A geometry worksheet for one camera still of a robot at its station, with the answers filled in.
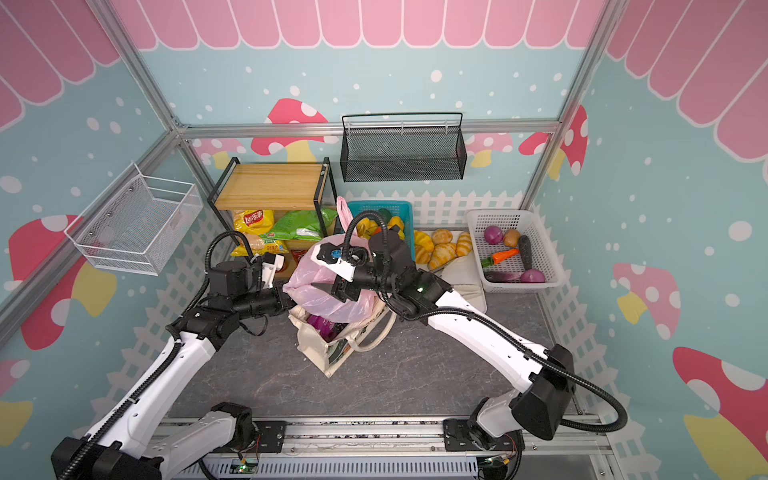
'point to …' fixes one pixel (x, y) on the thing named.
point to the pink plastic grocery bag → (323, 300)
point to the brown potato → (511, 238)
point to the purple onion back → (493, 234)
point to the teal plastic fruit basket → (402, 209)
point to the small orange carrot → (499, 257)
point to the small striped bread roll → (464, 244)
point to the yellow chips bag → (254, 223)
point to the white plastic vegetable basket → (525, 222)
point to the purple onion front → (533, 276)
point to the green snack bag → (299, 224)
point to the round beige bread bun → (442, 236)
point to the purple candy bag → (324, 326)
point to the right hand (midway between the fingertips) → (322, 264)
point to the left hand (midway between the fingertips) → (312, 297)
